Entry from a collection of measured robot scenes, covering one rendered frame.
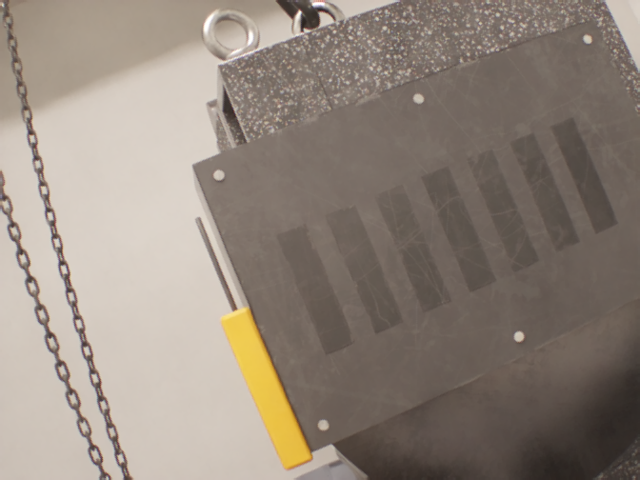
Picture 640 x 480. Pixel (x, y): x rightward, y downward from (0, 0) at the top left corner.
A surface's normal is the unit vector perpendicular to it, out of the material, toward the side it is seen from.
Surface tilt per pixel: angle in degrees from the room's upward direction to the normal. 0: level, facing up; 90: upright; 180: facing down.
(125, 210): 90
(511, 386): 90
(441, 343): 90
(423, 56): 90
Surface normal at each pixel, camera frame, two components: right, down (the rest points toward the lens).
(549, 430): 0.11, -0.10
